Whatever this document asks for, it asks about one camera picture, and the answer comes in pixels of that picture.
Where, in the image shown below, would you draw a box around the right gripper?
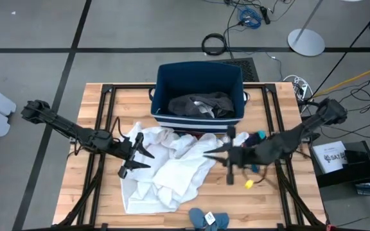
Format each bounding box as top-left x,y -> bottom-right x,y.
203,125 -> 270,186

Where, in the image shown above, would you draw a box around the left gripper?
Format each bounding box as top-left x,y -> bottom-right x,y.
110,132 -> 155,180

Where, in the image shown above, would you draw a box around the large white shirt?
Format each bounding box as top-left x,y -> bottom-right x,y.
119,121 -> 224,215

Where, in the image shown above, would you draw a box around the dark grey trousers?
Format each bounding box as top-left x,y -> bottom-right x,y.
168,92 -> 236,119

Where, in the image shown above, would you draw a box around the blue socks with tag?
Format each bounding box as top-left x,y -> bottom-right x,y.
188,207 -> 230,230

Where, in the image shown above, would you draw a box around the purple teal socks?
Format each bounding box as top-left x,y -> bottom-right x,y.
242,130 -> 267,148

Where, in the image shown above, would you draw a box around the navy white striped fabric basket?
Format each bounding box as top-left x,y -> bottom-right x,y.
148,60 -> 250,134

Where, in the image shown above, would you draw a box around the white box with label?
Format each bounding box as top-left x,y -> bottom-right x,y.
312,140 -> 348,175

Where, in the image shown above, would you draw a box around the black side cart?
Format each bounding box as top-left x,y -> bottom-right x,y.
310,141 -> 370,211

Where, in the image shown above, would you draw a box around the round grey stand base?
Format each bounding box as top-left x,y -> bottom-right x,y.
287,28 -> 326,58

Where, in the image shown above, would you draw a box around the black power adapter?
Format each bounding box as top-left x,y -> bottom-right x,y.
260,6 -> 271,25

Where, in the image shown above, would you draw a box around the grey stand pole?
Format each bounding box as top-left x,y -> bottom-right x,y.
295,0 -> 324,42

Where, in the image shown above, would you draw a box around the thin black pole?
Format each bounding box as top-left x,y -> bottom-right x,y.
313,0 -> 370,98

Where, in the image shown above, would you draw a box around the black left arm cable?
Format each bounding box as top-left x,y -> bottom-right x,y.
109,115 -> 123,141

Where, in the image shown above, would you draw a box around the black metal table frame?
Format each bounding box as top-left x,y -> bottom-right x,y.
53,82 -> 328,231

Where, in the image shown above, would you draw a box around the white cable bundle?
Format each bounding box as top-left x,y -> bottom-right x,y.
283,74 -> 310,101

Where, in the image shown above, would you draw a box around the black coiled cable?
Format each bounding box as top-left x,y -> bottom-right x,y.
201,33 -> 228,56

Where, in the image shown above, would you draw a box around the blue coiled cable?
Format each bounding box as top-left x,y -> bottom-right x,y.
238,6 -> 263,30

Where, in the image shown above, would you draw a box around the yellow hose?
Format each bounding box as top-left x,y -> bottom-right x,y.
313,62 -> 370,98

